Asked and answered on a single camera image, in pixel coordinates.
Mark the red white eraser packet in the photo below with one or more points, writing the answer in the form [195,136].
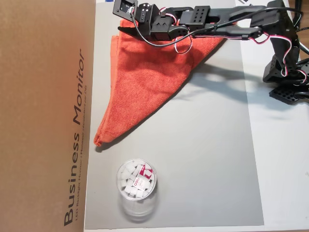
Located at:
[140,181]

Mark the grey table mat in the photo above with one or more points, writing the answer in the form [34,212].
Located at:
[193,169]

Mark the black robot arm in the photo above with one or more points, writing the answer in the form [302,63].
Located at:
[241,12]

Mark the clear plastic jar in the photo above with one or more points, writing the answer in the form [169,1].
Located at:
[136,210]

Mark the orange terry towel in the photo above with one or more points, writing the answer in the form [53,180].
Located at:
[144,84]

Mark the black stand leg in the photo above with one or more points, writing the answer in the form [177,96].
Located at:
[298,14]

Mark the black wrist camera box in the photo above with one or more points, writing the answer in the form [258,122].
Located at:
[120,9]

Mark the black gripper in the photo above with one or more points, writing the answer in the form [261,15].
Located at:
[145,18]

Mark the brown cardboard monitor box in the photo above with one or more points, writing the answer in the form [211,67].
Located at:
[36,120]

